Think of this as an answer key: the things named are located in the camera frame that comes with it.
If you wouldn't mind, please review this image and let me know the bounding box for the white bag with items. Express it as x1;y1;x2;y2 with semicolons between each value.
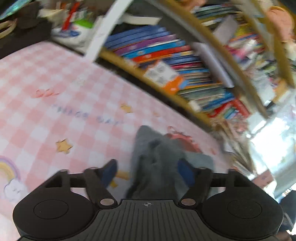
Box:
52;19;98;53

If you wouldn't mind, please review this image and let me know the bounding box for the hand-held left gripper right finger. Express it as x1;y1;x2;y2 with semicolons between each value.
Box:
178;159;252;207

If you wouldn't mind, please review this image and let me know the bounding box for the pink checked cartoon desk mat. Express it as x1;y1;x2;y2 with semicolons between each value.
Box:
0;43;232;240

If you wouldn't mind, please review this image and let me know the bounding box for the wooden bookshelf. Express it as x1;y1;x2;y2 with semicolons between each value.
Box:
85;0;296;131

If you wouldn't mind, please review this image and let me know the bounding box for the white flat board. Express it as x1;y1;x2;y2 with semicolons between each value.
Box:
194;42;234;89

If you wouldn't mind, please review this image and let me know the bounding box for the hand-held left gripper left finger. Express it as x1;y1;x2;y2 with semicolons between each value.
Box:
45;159;117;208

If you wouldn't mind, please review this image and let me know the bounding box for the stack of magazines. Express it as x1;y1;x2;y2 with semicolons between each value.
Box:
217;120;258;177

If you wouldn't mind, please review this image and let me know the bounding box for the black bag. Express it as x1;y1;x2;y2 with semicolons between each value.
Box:
0;2;53;60

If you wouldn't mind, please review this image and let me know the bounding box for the white blue orange box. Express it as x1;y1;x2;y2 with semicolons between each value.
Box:
143;60;179;87

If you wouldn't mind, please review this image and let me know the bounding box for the grey sweatshirt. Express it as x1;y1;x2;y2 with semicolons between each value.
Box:
126;125;214;200

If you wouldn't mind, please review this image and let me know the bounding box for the pink printed box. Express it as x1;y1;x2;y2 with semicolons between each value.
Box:
254;170;276;189

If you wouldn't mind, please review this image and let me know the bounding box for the row of colourful books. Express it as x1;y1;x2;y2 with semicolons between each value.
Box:
104;25;250;121

